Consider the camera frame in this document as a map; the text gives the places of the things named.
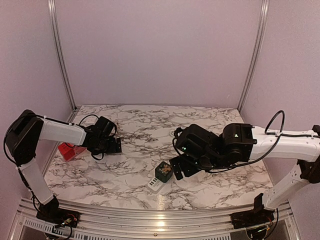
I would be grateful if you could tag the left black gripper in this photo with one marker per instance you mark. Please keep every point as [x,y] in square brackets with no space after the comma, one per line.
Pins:
[112,149]

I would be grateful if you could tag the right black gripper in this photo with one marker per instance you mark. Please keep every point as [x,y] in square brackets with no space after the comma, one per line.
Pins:
[188,171]

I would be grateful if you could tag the dark green cube adapter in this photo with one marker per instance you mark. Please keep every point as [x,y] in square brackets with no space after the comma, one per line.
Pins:
[163,172]

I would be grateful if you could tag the white short power strip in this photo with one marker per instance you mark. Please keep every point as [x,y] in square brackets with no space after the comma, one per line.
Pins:
[155,185]

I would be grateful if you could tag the red cube socket adapter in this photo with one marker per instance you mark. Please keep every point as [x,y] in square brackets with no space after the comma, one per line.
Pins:
[67,151]

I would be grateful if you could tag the pink triangular power strip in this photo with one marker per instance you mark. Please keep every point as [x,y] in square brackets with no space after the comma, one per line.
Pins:
[76,150]

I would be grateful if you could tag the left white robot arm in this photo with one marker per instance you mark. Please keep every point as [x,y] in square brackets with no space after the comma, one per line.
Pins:
[23,135]

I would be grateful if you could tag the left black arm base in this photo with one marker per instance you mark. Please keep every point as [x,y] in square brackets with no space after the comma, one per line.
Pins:
[51,212]

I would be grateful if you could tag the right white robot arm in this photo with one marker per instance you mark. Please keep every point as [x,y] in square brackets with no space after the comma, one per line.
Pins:
[242,144]

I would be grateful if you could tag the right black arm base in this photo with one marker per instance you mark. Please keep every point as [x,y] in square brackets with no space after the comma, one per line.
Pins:
[258,215]

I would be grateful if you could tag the aluminium front table rail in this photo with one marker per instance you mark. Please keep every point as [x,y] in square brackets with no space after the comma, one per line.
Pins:
[108,223]

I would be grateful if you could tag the right aluminium corner post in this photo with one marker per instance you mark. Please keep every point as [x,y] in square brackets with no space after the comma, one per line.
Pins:
[258,43]

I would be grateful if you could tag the aluminium corner post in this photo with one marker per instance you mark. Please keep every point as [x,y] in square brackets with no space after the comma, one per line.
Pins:
[59,52]
[258,43]

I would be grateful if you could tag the left aluminium corner post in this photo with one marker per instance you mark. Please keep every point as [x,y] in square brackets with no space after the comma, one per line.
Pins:
[59,52]

